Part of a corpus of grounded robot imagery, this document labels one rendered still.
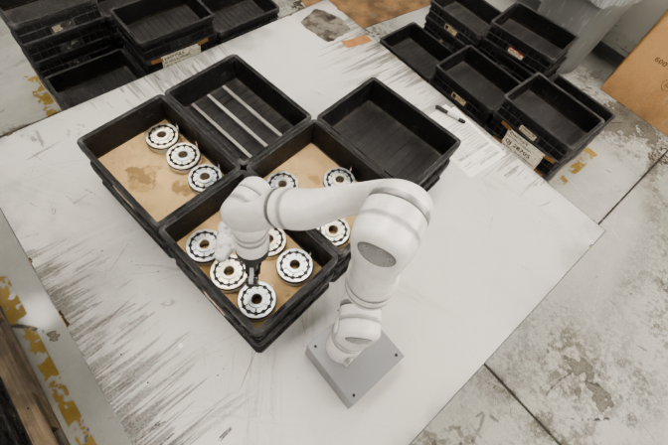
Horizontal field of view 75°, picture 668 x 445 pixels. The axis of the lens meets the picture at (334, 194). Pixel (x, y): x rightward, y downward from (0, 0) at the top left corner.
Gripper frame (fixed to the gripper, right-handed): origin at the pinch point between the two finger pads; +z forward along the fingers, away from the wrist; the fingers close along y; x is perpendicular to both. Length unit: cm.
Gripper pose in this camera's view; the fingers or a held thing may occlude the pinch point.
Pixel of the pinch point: (254, 268)
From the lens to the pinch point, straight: 109.5
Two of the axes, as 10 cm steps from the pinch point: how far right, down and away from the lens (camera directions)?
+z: -1.1, 5.2, 8.4
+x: -9.9, -0.4, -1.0
